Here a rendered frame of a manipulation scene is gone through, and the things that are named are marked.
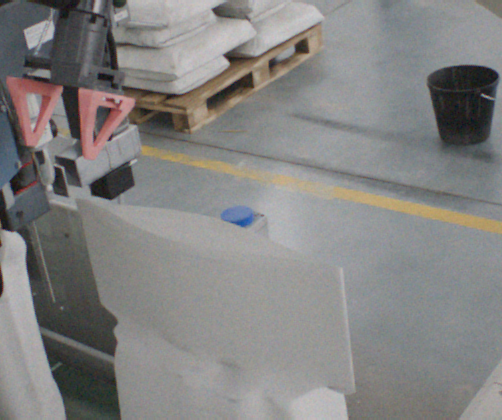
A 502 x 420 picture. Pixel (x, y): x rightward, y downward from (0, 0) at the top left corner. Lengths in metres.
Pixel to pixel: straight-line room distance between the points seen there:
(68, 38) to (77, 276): 1.26
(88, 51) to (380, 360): 1.81
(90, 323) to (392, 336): 0.93
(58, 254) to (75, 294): 0.11
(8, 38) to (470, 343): 1.74
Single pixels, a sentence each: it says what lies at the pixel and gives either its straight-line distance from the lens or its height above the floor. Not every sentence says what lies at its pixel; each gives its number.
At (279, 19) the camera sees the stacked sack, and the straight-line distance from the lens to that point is 4.82.
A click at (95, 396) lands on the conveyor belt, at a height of 0.38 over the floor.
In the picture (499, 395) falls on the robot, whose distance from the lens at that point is 2.13.
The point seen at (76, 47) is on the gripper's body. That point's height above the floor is 1.37.
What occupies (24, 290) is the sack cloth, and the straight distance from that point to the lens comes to 1.83.
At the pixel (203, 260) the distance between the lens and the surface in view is 1.26.
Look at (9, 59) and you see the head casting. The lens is 1.38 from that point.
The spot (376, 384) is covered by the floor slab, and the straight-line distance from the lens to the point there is 2.57.
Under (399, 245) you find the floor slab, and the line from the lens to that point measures 3.15.
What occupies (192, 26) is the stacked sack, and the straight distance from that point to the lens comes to 4.31.
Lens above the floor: 1.65
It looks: 25 degrees down
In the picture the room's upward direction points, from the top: 8 degrees counter-clockwise
